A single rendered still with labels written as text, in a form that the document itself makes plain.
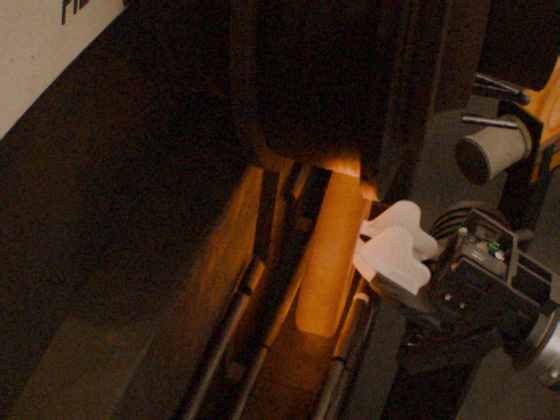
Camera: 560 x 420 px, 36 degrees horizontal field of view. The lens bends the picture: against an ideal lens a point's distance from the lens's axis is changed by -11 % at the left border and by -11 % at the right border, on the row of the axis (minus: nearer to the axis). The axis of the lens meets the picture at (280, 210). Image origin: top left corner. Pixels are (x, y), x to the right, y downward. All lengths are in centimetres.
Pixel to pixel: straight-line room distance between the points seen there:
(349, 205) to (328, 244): 3
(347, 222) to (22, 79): 42
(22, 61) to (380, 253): 48
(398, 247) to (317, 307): 8
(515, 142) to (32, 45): 81
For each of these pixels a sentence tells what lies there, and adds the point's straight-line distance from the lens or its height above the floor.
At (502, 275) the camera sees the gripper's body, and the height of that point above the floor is 77.
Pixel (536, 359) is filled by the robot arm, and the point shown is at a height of 71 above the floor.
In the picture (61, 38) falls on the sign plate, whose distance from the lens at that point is 38.
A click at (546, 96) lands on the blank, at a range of 110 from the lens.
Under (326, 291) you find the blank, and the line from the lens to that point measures 73.
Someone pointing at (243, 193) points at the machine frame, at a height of 85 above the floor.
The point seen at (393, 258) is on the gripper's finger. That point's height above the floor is 76.
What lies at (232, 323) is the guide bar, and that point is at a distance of 69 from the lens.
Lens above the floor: 126
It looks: 40 degrees down
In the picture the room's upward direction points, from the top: 8 degrees clockwise
